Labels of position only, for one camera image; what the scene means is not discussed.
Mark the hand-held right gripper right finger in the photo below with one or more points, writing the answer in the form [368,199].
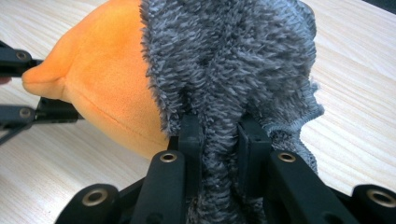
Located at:
[280,186]

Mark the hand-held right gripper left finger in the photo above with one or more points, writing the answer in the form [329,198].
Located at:
[168,186]

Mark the orange plush toy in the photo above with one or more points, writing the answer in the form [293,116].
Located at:
[102,77]

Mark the grey fluffy cloth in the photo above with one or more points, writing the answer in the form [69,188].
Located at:
[233,62]

